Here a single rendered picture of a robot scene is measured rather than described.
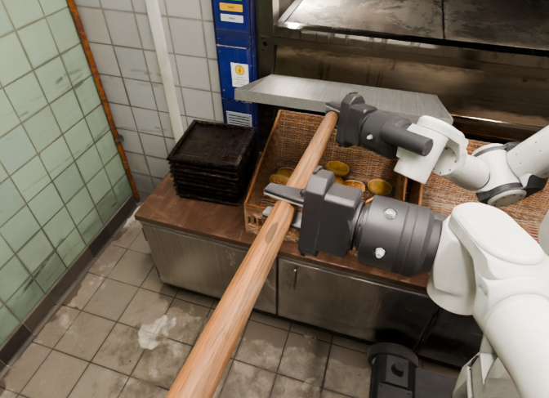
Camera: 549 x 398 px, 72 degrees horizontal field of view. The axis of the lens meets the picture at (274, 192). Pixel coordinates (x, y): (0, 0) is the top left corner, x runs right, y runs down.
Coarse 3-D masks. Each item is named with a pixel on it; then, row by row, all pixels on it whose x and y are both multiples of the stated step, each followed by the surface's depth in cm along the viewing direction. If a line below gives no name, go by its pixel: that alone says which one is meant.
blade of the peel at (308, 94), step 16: (256, 80) 117; (272, 80) 124; (288, 80) 125; (304, 80) 127; (320, 80) 128; (240, 96) 101; (256, 96) 100; (272, 96) 99; (288, 96) 98; (304, 96) 108; (320, 96) 109; (336, 96) 111; (368, 96) 113; (384, 96) 114; (400, 96) 116; (416, 96) 117; (432, 96) 119; (400, 112) 92; (416, 112) 102; (432, 112) 103; (448, 112) 97
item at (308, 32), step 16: (288, 32) 142; (304, 32) 140; (320, 32) 138; (336, 32) 138; (352, 32) 138; (368, 32) 138; (384, 48) 135; (400, 48) 134; (416, 48) 132; (432, 48) 131; (448, 48) 129; (464, 48) 128; (480, 48) 127; (496, 48) 127; (512, 48) 127; (528, 48) 127; (512, 64) 126; (528, 64) 125; (544, 64) 124
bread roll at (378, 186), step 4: (372, 180) 159; (376, 180) 158; (380, 180) 158; (368, 184) 160; (372, 184) 159; (376, 184) 158; (380, 184) 158; (384, 184) 157; (388, 184) 157; (368, 188) 160; (372, 188) 159; (376, 188) 158; (380, 188) 158; (384, 188) 157; (388, 188) 157; (376, 192) 158; (380, 192) 158; (384, 192) 157; (388, 192) 157
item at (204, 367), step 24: (336, 120) 84; (312, 144) 68; (312, 168) 61; (288, 216) 48; (264, 240) 42; (264, 264) 39; (240, 288) 35; (216, 312) 33; (240, 312) 33; (216, 336) 30; (192, 360) 28; (216, 360) 29; (192, 384) 27; (216, 384) 28
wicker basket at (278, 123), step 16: (288, 112) 160; (272, 128) 155; (288, 128) 163; (304, 128) 161; (272, 144) 159; (288, 144) 167; (304, 144) 165; (272, 160) 165; (288, 160) 170; (320, 160) 166; (336, 160) 164; (352, 160) 162; (368, 160) 160; (384, 160) 158; (256, 176) 143; (352, 176) 165; (368, 176) 163; (384, 176) 161; (400, 176) 153; (256, 192) 147; (368, 192) 162; (400, 192) 141; (256, 208) 136; (256, 224) 143; (288, 240) 143
